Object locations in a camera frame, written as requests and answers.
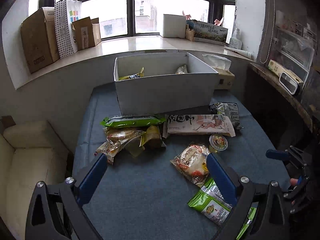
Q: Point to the yellow tissue box on shelf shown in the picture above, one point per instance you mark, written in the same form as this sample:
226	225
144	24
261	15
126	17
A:
278	69

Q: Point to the person's right hand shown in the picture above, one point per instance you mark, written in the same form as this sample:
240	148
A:
294	182

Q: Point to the tissue pack with white tissue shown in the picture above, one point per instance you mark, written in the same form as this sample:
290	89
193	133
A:
222	66

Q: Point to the white tube on sill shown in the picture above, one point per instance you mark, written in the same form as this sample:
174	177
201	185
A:
244	53

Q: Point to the small woven basket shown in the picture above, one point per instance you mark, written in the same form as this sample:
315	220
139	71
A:
189	33

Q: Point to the white pump bottle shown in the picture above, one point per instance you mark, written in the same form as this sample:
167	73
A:
235	40

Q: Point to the beige biscuit snack bag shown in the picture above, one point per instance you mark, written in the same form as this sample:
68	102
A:
182	69

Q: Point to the yellow snack packet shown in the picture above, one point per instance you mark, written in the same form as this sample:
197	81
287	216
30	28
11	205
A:
133	76

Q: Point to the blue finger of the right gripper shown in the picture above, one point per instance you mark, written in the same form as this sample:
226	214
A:
277	155

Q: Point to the large brown cardboard box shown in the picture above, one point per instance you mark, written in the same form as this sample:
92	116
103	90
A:
39	39

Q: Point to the small jelly cup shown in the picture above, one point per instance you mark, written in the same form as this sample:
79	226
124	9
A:
217	143

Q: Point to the blue-grey tablecloth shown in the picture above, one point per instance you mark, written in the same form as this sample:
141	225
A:
145	197

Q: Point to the white foam box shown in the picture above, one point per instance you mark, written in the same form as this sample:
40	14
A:
173	26

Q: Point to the cream leather sofa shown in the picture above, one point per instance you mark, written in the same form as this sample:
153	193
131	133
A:
30	152

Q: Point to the green noodle snack packet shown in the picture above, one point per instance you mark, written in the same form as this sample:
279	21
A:
210	202

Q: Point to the long green snack packet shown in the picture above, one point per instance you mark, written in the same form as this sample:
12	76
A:
132	121

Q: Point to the clear bag round pastries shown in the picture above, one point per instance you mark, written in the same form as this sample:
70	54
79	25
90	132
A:
192	163

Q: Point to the yellow-blue crinkled snack bag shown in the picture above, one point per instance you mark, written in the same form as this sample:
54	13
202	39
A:
150	140

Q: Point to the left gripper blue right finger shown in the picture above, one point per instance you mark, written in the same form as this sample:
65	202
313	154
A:
237	191

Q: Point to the grey-green snack bag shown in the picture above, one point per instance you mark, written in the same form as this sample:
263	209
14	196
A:
228	109

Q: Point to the white open storage box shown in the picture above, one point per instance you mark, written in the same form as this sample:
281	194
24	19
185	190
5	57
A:
161	90

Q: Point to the brown marble side shelf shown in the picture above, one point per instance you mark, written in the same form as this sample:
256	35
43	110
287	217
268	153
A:
273	80

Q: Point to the small open cardboard box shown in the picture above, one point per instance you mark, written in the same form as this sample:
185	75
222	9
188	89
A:
87	33

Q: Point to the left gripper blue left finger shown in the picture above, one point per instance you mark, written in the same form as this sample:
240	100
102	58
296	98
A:
77	192

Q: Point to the white dotted paper bag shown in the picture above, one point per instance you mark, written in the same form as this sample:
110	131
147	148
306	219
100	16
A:
66	12

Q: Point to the white digital clock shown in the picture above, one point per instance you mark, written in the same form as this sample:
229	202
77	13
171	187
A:
291	84

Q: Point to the printed landscape gift box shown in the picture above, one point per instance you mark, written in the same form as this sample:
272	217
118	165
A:
207	32

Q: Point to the brown snack packets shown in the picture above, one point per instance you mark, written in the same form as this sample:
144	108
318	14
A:
116	139

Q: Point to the pink-white long snack packet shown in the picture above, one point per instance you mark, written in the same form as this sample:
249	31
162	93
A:
187	124

